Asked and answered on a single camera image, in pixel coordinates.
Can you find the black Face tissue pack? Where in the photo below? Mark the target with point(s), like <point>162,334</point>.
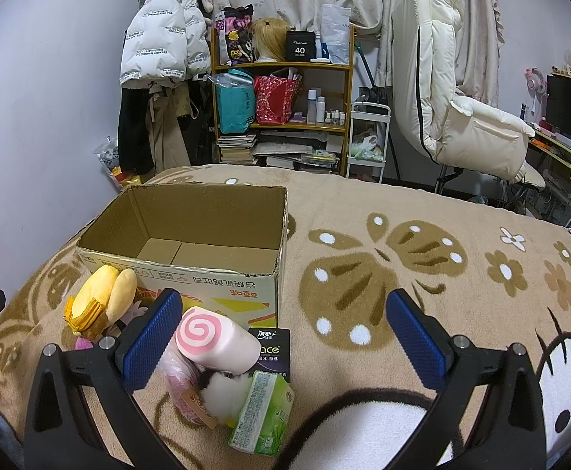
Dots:
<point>274,352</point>

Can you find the yellow plush toy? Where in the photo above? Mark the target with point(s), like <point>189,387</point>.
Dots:
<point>103,299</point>

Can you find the open cardboard box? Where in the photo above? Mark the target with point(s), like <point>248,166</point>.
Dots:
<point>220,246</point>

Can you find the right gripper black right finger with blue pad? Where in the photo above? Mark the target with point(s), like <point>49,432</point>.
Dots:
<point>487,413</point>

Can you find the white black fluffy plush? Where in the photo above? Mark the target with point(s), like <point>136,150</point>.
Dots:
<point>224,395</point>

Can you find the pink towel package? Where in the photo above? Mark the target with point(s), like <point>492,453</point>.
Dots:
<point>182,377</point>

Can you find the stack of books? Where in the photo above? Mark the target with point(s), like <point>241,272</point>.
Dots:
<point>237,149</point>

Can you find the blonde wig head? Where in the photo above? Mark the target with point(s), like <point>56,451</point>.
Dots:
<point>269,36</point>

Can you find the red bag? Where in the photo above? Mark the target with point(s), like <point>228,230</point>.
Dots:
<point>275,97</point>

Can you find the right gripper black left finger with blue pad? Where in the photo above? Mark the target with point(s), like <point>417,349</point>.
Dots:
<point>60,431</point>

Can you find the black box number 40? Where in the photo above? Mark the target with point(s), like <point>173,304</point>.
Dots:
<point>300,46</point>

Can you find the cream padded chair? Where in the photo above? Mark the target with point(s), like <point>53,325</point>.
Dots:
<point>439,121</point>

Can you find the white puffer jacket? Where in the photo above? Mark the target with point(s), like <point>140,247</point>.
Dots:
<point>165,45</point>

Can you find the pink swirl roll plush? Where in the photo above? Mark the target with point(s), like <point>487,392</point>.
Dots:
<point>215,342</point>

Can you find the wooden shelf unit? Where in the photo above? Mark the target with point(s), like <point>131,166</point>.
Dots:
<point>314,138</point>

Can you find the pink flower plush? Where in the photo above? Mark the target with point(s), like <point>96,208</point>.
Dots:
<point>137,309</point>

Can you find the green tissue pack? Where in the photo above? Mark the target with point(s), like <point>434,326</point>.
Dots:
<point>262,422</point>

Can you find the white trolley cart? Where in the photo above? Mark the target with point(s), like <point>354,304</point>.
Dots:
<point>368,137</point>

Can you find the teal bag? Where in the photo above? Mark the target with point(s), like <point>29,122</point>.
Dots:
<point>236,101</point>

